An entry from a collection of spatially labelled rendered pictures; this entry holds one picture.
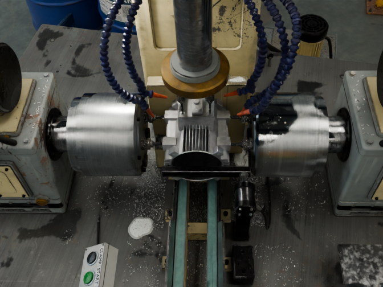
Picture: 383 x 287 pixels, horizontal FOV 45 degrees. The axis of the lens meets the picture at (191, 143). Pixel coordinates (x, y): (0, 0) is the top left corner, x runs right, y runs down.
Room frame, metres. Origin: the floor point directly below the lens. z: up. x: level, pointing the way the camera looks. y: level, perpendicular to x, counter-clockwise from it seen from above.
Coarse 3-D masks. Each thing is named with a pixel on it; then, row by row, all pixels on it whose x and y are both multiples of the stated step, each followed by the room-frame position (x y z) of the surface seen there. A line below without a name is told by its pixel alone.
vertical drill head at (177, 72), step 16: (176, 0) 0.85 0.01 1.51; (192, 0) 0.84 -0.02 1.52; (208, 0) 0.85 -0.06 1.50; (176, 16) 0.86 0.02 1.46; (192, 16) 0.84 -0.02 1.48; (208, 16) 0.85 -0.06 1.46; (176, 32) 0.86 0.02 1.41; (192, 32) 0.84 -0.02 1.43; (208, 32) 0.85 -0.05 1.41; (176, 48) 0.95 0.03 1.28; (192, 48) 0.84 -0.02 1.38; (208, 48) 0.85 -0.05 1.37; (176, 64) 0.87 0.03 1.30; (192, 64) 0.84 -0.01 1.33; (208, 64) 0.85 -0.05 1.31; (224, 64) 0.88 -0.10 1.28; (176, 80) 0.83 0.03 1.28; (192, 80) 0.82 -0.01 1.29; (208, 80) 0.82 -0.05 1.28; (224, 80) 0.83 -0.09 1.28; (192, 96) 0.79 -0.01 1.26; (208, 96) 0.79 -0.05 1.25
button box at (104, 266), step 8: (88, 248) 0.49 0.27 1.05; (96, 248) 0.48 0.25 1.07; (104, 248) 0.47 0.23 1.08; (112, 248) 0.48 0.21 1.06; (104, 256) 0.45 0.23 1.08; (112, 256) 0.46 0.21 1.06; (88, 264) 0.44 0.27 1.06; (96, 264) 0.44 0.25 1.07; (104, 264) 0.44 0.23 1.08; (112, 264) 0.44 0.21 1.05; (96, 272) 0.42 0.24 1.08; (104, 272) 0.42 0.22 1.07; (112, 272) 0.42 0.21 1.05; (80, 280) 0.41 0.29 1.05; (96, 280) 0.40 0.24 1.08; (104, 280) 0.40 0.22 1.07; (112, 280) 0.41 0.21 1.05
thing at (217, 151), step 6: (174, 102) 0.93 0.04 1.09; (216, 102) 0.92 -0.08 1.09; (222, 102) 0.93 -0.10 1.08; (174, 108) 0.92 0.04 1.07; (174, 150) 0.75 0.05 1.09; (216, 150) 0.74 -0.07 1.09; (222, 150) 0.75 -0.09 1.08; (174, 156) 0.75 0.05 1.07; (216, 156) 0.74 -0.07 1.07; (216, 180) 0.74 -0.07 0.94
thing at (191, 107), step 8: (184, 104) 0.90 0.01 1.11; (192, 104) 0.88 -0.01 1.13; (200, 104) 0.88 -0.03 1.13; (208, 104) 0.89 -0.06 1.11; (184, 112) 0.84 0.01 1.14; (192, 112) 0.85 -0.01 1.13; (200, 112) 0.85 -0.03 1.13; (208, 112) 0.83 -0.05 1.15; (184, 120) 0.82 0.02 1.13; (192, 120) 0.82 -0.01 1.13; (200, 120) 0.82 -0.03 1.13; (208, 120) 0.82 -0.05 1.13; (184, 128) 0.82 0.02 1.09; (208, 128) 0.82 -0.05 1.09
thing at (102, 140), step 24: (96, 96) 0.91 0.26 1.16; (72, 120) 0.83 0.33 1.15; (96, 120) 0.82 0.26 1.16; (120, 120) 0.81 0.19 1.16; (144, 120) 0.88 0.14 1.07; (72, 144) 0.78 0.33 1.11; (96, 144) 0.77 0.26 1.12; (120, 144) 0.76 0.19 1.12; (144, 144) 0.79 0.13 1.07; (72, 168) 0.76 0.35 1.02; (96, 168) 0.74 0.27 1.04; (120, 168) 0.73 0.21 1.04; (144, 168) 0.78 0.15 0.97
